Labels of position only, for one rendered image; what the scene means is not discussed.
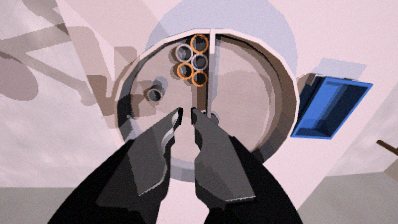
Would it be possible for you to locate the blue open crate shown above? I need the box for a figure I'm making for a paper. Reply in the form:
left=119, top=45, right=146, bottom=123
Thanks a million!
left=290, top=73, right=374, bottom=140

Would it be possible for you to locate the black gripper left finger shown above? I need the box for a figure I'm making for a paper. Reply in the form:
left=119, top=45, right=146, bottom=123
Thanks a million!
left=47, top=107, right=183, bottom=224

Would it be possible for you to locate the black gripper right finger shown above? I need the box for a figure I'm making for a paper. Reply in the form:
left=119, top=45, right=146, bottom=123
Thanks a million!
left=191, top=107, right=303, bottom=224

